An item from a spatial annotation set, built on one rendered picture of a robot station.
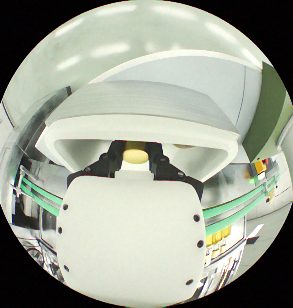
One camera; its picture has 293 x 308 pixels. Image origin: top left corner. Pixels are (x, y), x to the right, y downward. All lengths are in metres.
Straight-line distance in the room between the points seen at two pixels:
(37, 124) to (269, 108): 1.00
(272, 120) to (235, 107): 0.09
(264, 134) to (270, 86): 0.10
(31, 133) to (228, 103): 0.89
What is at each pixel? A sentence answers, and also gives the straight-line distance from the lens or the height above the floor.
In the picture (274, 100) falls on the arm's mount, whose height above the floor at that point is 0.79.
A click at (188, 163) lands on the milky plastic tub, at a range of 0.16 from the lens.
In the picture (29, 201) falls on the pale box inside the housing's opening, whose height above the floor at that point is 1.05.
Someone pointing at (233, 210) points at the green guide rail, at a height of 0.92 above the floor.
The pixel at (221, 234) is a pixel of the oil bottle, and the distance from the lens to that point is 0.50.
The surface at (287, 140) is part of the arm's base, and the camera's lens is 0.30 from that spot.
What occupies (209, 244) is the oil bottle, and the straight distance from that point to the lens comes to 0.47.
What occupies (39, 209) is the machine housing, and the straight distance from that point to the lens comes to 0.89.
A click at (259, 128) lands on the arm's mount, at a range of 0.25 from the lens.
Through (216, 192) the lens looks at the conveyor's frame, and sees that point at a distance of 0.30.
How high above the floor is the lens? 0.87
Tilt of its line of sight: 34 degrees down
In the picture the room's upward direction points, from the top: 179 degrees counter-clockwise
